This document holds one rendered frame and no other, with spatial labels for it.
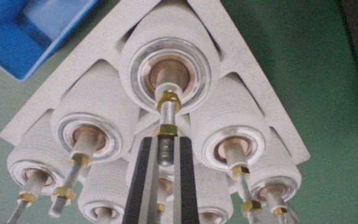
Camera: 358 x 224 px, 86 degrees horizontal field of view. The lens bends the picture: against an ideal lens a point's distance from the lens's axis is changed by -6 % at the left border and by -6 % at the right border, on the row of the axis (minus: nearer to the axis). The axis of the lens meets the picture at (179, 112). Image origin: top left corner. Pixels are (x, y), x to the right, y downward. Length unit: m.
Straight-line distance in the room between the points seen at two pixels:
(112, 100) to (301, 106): 0.48
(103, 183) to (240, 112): 0.24
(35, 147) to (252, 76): 0.30
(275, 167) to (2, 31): 0.51
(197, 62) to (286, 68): 0.36
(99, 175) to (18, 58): 0.25
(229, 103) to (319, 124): 0.46
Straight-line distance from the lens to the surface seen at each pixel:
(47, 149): 0.31
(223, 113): 0.23
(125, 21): 0.25
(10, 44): 0.47
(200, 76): 0.18
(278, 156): 0.33
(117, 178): 0.36
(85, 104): 0.23
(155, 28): 0.18
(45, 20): 0.49
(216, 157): 0.26
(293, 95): 0.57
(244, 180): 0.22
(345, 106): 0.68
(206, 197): 0.35
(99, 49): 0.27
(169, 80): 0.16
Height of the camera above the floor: 0.42
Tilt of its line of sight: 54 degrees down
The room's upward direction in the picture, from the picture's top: 179 degrees clockwise
